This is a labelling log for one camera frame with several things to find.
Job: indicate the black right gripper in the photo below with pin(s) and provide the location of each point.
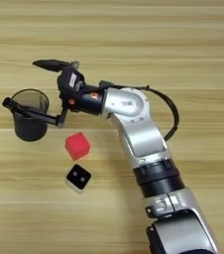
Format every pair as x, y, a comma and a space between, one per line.
87, 101

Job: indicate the thick black marker pen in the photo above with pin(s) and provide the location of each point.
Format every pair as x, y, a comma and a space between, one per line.
11, 104

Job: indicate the black mesh pen cup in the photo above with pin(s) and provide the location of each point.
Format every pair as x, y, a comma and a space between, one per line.
29, 132

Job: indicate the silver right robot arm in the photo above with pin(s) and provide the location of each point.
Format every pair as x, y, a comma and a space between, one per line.
140, 132

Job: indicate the black box with white label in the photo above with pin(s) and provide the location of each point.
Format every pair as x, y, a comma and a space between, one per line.
71, 81

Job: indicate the red cube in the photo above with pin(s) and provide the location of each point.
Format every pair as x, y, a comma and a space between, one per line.
77, 147

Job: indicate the white box with black top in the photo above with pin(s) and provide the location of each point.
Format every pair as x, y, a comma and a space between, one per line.
79, 177

